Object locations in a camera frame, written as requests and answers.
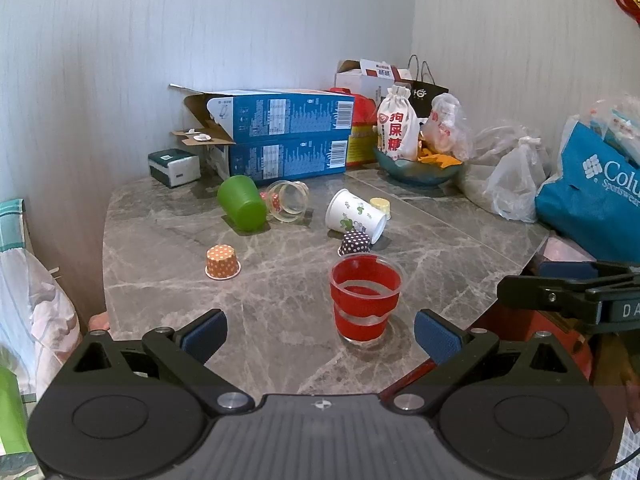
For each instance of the clear plastic bag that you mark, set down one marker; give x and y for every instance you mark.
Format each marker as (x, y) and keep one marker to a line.
(510, 180)

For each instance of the black paper bag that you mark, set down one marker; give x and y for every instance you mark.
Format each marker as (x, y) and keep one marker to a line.
(425, 92)

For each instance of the plastic bag of snacks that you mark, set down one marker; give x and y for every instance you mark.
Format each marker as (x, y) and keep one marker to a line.
(447, 127)

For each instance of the clear glass jar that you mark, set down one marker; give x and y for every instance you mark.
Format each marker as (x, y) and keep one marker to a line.
(287, 201)

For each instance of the small yellow cup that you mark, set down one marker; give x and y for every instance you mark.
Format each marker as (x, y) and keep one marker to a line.
(380, 206)

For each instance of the red clear plastic cup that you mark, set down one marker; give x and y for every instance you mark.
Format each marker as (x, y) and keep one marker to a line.
(366, 297)

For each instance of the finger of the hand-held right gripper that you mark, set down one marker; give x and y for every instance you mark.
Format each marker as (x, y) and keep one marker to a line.
(542, 296)
(565, 270)

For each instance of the green white tissue pack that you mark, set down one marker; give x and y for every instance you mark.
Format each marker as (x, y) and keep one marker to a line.
(174, 167)

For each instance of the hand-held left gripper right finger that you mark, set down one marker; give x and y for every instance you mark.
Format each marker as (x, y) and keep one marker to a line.
(438, 338)

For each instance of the orange polka dot paper cup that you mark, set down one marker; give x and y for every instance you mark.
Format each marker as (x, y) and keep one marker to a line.
(222, 262)

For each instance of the orange snack packet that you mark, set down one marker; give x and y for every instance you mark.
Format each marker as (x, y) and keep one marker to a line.
(440, 159)

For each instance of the teal bowl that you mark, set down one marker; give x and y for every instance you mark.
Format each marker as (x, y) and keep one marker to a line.
(415, 174)

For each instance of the blue shopping bag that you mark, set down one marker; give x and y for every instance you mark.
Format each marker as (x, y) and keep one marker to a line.
(585, 200)

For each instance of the green packet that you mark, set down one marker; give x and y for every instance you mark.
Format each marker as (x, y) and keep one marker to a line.
(10, 410)

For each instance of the red yellow tin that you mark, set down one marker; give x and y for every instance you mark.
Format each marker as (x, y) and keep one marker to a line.
(362, 142)

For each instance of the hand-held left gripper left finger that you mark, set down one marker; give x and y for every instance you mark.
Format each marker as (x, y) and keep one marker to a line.
(204, 338)

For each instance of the white paper cup green print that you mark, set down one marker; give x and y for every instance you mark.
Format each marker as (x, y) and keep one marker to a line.
(352, 215)

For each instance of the red stool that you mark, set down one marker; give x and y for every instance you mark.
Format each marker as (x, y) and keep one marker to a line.
(540, 332)

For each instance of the blue cardboard box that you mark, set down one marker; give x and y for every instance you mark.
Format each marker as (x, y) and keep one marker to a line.
(287, 160)
(285, 115)

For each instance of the green checkered cloth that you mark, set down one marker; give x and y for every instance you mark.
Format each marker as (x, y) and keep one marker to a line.
(12, 225)

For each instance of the green plastic cup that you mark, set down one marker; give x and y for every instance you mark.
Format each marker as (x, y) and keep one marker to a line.
(241, 204)

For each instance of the white plastic bag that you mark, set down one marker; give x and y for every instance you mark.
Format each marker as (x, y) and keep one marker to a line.
(30, 310)

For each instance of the white cardboard carry box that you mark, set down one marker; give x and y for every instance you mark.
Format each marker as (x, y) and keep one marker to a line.
(370, 77)

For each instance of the dark polka dot paper cup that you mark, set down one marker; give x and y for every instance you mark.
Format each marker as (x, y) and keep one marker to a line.
(355, 244)

